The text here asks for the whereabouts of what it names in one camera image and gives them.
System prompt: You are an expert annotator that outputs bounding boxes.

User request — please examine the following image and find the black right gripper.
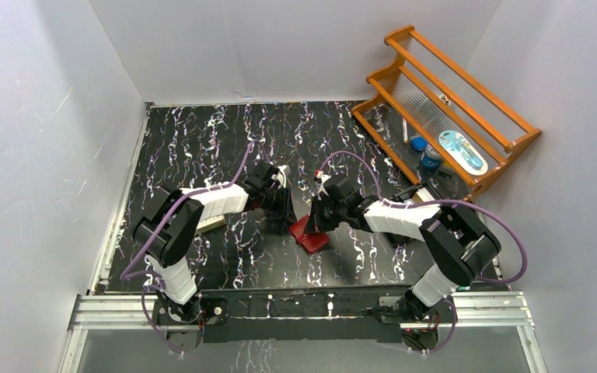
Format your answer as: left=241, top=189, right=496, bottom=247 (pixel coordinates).
left=305, top=194, right=347, bottom=232

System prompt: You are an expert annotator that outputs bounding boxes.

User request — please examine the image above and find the red card holder wallet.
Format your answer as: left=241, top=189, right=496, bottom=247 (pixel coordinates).
left=288, top=214, right=330, bottom=255

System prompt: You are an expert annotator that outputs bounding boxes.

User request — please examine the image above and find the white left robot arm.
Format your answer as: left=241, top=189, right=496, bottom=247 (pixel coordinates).
left=133, top=160, right=297, bottom=323

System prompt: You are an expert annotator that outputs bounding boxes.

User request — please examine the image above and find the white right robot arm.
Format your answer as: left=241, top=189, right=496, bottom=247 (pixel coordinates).
left=304, top=172, right=501, bottom=322

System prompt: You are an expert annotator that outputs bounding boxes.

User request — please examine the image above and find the black plastic card box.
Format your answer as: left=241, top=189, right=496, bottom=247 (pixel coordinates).
left=383, top=183, right=439, bottom=249

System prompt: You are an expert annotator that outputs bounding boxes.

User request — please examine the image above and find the white pen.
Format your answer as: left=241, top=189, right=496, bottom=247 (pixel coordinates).
left=402, top=118, right=409, bottom=144

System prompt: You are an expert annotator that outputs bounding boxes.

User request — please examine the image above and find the small blue block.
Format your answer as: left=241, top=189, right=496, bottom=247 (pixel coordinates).
left=409, top=135, right=428, bottom=152

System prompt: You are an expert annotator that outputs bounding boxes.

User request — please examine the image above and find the orange wooden shelf rack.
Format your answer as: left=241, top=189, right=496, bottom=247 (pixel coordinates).
left=352, top=26, right=541, bottom=199

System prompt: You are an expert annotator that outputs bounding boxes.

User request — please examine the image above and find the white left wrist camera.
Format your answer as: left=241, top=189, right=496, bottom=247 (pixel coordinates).
left=276, top=165, right=291, bottom=188

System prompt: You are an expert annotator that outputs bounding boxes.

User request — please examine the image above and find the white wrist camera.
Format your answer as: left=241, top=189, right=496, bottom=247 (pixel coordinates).
left=314, top=170, right=331, bottom=200
left=276, top=165, right=291, bottom=188

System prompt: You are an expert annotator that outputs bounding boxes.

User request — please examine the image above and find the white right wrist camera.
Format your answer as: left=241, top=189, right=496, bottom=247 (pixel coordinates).
left=314, top=170, right=331, bottom=200

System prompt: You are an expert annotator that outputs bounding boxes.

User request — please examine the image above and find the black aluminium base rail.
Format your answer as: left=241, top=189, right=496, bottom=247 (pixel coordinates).
left=69, top=280, right=536, bottom=356

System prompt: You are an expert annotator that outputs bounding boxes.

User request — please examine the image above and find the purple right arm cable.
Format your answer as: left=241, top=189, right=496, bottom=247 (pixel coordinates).
left=318, top=150, right=529, bottom=355

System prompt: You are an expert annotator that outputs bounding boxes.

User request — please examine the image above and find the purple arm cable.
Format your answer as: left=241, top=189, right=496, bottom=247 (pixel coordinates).
left=318, top=150, right=529, bottom=355
left=120, top=140, right=271, bottom=356

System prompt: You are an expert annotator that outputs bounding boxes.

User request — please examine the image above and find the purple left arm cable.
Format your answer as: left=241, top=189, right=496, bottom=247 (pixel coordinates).
left=120, top=140, right=271, bottom=356

